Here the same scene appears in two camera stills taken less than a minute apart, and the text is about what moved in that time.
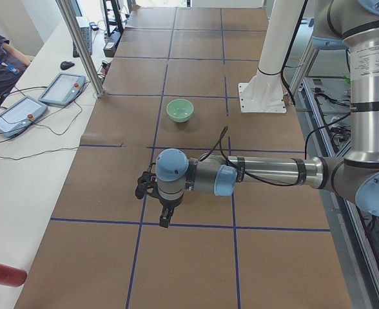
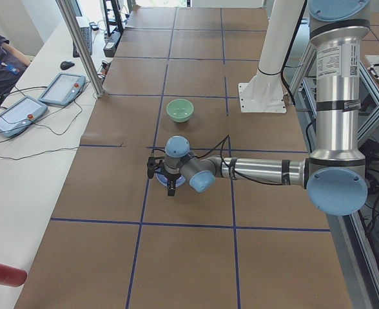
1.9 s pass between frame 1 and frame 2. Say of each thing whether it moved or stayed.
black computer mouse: stayed
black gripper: moved
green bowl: stayed
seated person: stayed
